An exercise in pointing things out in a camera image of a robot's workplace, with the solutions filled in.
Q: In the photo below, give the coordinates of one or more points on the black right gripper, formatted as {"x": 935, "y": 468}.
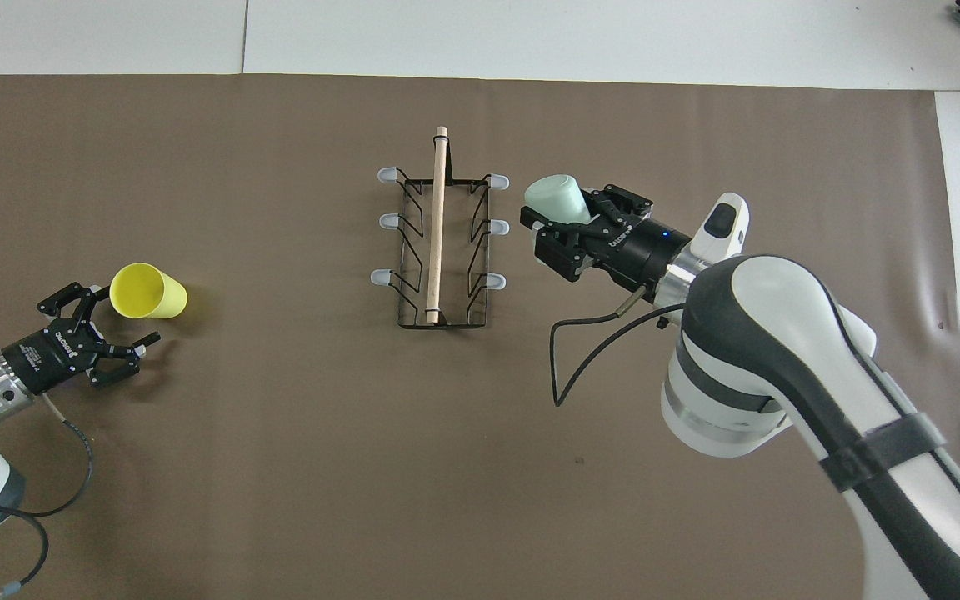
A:
{"x": 638, "y": 250}

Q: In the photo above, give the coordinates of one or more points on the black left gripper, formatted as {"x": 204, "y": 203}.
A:
{"x": 55, "y": 354}

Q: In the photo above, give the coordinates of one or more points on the pale green plastic cup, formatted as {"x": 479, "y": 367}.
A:
{"x": 555, "y": 198}

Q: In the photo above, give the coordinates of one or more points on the yellow plastic cup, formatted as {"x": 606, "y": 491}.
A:
{"x": 155, "y": 296}

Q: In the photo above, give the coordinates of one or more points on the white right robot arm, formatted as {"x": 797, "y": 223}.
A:
{"x": 780, "y": 333}

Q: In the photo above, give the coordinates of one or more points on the brown paper table mat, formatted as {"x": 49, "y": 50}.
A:
{"x": 280, "y": 458}

